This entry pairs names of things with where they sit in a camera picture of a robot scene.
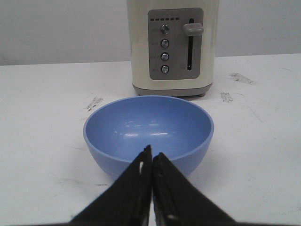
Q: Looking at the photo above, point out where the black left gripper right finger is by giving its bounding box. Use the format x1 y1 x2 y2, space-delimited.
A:
152 153 237 226

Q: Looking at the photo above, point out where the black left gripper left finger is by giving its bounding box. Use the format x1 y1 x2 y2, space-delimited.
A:
70 145 152 226

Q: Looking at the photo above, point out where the blue bowl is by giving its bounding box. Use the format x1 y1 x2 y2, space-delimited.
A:
83 96 214 179

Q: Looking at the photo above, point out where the cream two-slot toaster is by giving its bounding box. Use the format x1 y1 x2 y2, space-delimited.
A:
127 0 219 97

